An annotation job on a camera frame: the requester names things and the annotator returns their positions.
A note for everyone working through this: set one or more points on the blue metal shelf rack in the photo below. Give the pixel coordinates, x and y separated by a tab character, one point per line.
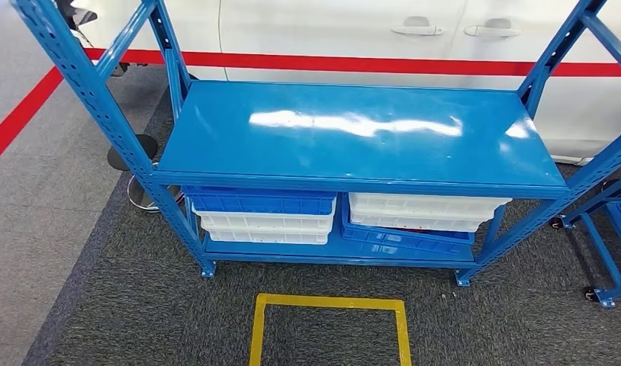
341	131
601	252

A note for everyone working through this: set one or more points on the yellow floor marking tape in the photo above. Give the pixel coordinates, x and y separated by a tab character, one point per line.
330	302

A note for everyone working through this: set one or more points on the red barrier tape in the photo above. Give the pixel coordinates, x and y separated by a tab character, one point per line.
17	118
341	64

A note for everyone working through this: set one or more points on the white car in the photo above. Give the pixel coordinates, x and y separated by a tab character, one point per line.
341	30

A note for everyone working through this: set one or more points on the black stanchion post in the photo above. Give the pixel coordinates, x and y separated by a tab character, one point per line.
133	149

